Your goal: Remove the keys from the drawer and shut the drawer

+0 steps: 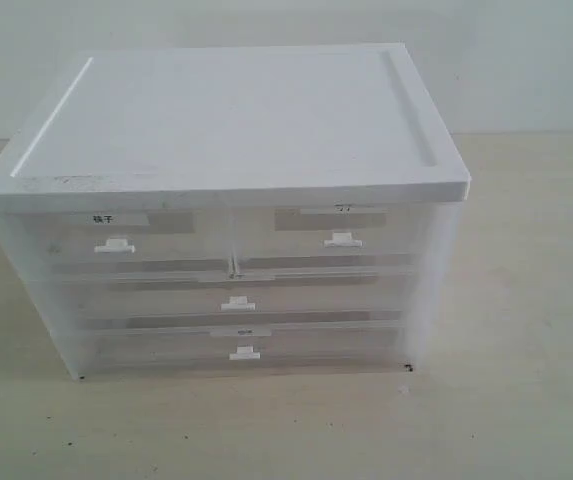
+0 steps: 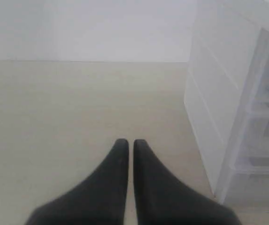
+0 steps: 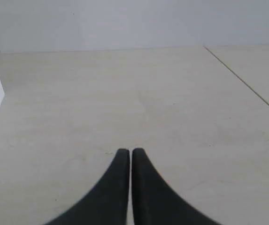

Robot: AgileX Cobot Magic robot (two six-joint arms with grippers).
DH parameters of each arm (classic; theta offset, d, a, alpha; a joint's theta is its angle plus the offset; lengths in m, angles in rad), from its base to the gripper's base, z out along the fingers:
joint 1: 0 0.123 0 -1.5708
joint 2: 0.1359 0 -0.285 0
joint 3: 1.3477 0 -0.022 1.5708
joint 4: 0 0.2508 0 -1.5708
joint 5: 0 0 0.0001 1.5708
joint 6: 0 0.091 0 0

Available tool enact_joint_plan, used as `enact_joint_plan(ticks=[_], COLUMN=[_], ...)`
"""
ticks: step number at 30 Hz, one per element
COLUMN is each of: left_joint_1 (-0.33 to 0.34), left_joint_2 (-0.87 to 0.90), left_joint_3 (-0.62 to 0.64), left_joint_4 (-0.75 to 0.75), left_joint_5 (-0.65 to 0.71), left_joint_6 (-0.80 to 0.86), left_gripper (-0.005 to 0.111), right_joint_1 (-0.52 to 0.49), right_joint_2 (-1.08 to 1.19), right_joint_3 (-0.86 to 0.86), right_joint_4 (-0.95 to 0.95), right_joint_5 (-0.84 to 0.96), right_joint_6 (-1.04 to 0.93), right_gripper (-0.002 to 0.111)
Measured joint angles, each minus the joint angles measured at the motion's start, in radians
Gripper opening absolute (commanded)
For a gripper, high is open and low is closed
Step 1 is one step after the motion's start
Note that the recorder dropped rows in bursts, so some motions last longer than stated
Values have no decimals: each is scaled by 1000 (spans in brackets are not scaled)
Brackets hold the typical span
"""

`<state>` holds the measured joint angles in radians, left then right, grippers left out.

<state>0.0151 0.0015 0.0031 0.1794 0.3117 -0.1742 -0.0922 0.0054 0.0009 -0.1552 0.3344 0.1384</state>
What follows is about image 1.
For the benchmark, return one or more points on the white plastic drawer cabinet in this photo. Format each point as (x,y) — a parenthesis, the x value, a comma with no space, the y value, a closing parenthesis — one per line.
(227,129)

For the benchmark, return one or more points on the clear middle wide drawer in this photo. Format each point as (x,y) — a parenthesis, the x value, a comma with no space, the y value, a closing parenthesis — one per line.
(135,304)

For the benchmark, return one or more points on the clear wide drawer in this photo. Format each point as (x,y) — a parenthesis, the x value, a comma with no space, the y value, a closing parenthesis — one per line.
(368,345)
(135,304)

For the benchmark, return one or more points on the clear bottom wide drawer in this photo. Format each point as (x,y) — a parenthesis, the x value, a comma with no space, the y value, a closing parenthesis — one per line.
(368,345)

